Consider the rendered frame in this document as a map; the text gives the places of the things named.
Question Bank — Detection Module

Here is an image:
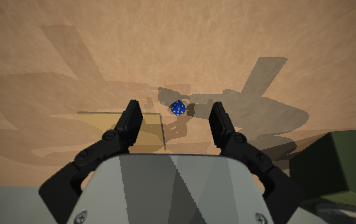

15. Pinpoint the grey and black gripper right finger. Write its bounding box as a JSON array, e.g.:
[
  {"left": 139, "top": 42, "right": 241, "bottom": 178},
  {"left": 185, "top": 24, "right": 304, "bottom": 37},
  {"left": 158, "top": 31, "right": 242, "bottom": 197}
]
[{"left": 209, "top": 102, "right": 305, "bottom": 224}]

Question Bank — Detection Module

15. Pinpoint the blue die with white pips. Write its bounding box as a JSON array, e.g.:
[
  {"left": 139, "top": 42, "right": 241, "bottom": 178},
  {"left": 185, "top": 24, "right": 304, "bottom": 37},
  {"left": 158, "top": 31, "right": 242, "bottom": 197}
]
[{"left": 171, "top": 100, "right": 185, "bottom": 116}]

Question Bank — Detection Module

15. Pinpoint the tan mat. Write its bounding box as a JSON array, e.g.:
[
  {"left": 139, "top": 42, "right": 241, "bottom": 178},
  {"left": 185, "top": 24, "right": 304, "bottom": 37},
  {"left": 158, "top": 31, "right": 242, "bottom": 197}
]
[{"left": 77, "top": 112, "right": 165, "bottom": 152}]

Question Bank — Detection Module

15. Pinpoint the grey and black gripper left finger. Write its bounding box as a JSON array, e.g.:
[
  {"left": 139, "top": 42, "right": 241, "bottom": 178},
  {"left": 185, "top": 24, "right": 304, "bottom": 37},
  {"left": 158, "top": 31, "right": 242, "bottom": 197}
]
[{"left": 38, "top": 100, "right": 143, "bottom": 224}]

